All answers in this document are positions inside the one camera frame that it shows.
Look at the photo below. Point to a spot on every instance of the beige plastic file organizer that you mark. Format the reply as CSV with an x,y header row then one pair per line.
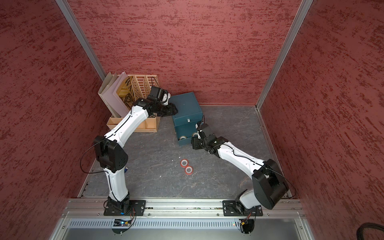
x,y
142,86

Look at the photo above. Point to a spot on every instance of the aluminium front rail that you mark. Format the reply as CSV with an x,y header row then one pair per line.
x,y
152,208

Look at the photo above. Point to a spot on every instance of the teal drawer cabinet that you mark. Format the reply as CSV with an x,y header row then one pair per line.
x,y
189,114

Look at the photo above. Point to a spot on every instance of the yellow patterned book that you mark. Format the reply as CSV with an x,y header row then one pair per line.
x,y
126,93

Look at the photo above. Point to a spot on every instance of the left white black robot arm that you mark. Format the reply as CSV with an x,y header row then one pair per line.
x,y
111,155

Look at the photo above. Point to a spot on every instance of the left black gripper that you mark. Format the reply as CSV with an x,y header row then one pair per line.
x,y
171,110

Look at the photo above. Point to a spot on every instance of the pink folder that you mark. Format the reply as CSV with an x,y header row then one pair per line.
x,y
113,99

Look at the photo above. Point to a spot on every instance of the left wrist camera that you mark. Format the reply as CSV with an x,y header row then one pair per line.
x,y
166,97

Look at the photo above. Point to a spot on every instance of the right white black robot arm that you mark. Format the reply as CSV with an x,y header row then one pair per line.
x,y
269,184

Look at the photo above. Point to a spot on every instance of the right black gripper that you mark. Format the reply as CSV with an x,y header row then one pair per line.
x,y
194,142

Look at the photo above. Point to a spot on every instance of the beige folder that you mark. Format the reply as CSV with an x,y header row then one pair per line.
x,y
107,83

